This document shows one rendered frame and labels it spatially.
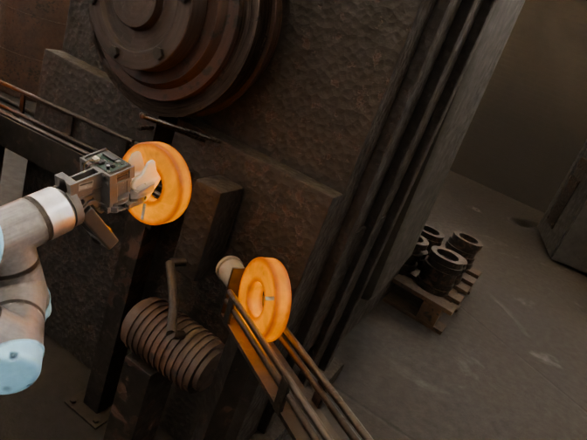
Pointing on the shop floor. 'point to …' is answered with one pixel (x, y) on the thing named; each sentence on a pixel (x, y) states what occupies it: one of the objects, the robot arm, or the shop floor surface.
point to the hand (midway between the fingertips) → (155, 174)
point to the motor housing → (158, 367)
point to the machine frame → (272, 173)
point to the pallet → (437, 276)
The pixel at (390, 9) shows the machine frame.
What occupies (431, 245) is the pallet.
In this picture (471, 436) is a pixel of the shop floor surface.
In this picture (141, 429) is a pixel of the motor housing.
